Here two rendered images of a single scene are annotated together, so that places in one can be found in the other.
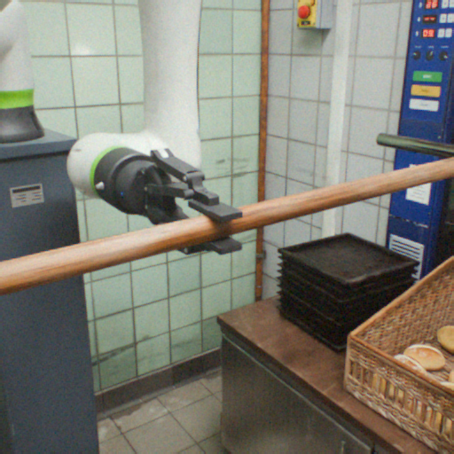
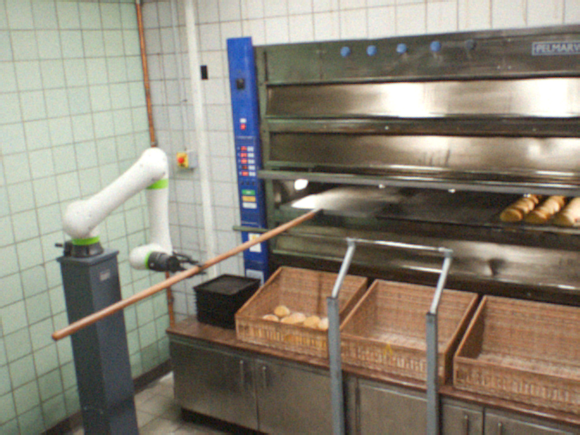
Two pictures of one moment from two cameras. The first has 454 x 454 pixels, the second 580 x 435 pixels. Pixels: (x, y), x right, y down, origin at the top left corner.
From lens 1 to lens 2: 2.39 m
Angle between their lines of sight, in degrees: 22
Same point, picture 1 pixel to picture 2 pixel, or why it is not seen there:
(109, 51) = (77, 195)
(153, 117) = (156, 238)
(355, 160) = (221, 233)
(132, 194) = (166, 265)
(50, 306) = (113, 321)
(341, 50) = (204, 178)
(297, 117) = (183, 212)
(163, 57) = (159, 217)
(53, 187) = (112, 270)
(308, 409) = (223, 356)
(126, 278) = not seen: hidden behind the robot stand
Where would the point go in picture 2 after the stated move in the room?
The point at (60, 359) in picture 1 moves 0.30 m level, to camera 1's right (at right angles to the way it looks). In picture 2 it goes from (117, 345) to (179, 332)
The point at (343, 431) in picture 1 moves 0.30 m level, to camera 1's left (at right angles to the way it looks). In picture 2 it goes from (240, 356) to (185, 369)
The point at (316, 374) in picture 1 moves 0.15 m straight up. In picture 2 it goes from (223, 338) to (222, 312)
